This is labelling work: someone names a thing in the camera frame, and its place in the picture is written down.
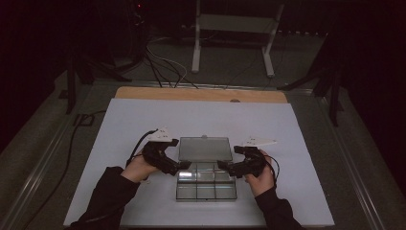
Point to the person's right hand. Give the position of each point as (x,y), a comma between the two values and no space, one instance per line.
(263,183)

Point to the black tripod stand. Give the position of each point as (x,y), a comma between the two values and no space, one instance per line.
(333,86)

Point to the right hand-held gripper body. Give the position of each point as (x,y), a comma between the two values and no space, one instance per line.
(252,163)

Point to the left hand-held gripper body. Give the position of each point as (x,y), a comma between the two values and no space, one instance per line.
(158,156)

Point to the person's left hand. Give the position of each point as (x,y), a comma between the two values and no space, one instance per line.
(139,169)

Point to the dark equipment with red light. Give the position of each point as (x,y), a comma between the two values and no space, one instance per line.
(134,28)

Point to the white metal stand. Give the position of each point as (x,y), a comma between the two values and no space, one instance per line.
(234,24)

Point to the white table cover sheet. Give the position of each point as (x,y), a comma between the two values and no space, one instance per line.
(191,115)

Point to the metal floor rail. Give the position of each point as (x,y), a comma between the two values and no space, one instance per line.
(354,166)
(35,172)

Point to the clear plastic compartment box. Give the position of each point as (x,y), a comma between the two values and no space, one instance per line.
(206,172)

